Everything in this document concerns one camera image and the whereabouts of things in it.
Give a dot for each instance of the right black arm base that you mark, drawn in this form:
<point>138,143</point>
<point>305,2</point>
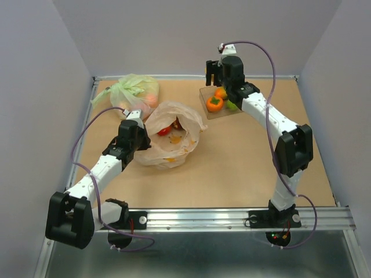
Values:
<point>278,223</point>

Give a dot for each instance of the green smooth fruit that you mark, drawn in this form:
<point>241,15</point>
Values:
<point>220,92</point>

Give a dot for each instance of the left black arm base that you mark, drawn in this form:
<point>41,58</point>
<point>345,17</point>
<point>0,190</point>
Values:
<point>131,221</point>

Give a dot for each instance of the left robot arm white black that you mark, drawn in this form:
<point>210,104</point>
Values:
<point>76,214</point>

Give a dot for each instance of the red orange fruit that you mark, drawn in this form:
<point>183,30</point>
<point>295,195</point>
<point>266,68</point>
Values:
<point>164,131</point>

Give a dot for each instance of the green bumpy fruit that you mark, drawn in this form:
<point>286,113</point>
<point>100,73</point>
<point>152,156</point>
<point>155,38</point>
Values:
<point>231,106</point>

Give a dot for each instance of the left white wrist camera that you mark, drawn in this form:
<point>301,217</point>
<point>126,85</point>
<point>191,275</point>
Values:
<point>135,115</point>

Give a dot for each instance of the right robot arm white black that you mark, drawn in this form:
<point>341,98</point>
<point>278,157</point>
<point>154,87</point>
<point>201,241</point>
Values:
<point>291,144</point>

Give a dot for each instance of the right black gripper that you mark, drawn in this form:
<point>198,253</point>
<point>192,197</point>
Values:
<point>212,68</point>

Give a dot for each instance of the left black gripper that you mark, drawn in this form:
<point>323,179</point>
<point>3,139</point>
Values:
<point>146,140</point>

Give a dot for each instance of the orange translucent plastic bag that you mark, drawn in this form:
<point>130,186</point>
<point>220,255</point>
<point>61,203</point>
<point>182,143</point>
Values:
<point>170,151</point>

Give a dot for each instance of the orange persimmon with green calyx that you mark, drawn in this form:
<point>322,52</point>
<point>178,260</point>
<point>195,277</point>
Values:
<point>214,104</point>

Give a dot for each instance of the aluminium front rail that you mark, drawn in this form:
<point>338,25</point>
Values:
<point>231,219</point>

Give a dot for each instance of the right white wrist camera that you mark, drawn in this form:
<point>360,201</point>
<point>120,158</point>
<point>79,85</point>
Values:
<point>227,49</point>

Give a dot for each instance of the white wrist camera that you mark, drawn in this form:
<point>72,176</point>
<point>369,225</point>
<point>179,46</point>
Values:
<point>227,49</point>
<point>135,115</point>

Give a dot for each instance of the green plastic bag with fruit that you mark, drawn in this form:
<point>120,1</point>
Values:
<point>132,92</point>

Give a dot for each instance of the clear plastic box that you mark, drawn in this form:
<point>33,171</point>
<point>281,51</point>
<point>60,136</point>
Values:
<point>214,114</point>

